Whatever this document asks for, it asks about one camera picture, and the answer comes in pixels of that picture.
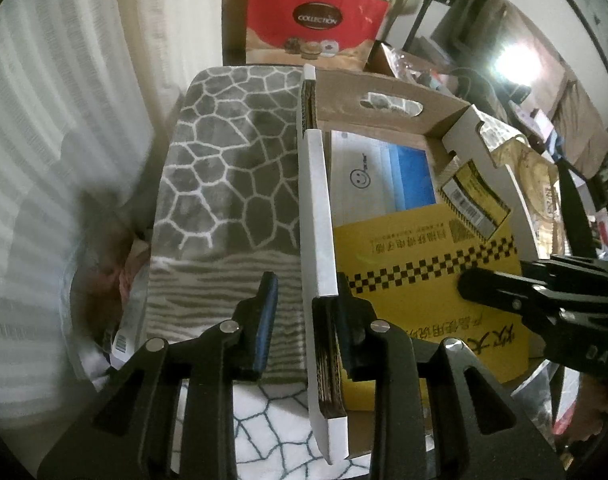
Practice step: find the white curtain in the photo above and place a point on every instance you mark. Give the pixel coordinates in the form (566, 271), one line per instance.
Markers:
(58, 110)

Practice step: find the white smiley face packet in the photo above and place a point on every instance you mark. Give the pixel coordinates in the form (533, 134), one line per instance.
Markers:
(354, 160)

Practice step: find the white cardboard box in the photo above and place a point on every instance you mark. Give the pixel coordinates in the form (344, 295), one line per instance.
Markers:
(318, 210)

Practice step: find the gold foil bag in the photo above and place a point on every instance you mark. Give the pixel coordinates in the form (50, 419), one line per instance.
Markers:
(534, 185)

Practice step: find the grey patterned blanket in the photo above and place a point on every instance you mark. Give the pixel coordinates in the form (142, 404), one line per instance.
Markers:
(223, 160)

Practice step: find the white barcode packet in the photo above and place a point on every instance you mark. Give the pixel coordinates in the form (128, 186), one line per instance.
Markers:
(126, 330)

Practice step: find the red paper gift bag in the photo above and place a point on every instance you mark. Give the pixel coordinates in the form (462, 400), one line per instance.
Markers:
(284, 5)

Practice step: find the yellow checkered envelope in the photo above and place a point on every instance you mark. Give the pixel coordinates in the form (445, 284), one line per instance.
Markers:
(409, 245)

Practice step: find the clear plastic bag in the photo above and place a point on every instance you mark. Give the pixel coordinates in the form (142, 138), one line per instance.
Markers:
(409, 62)

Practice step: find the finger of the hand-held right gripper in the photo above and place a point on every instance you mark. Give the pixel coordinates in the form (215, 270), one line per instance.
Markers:
(539, 267)
(494, 290)

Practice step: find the person's right hand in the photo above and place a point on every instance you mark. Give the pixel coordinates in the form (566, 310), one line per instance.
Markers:
(591, 410)

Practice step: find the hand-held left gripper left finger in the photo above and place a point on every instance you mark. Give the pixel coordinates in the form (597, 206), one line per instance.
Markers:
(267, 310)

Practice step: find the framed wall picture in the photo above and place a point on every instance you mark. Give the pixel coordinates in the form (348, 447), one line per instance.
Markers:
(591, 10)

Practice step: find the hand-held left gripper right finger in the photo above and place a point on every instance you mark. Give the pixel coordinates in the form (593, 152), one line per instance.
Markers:
(345, 312)

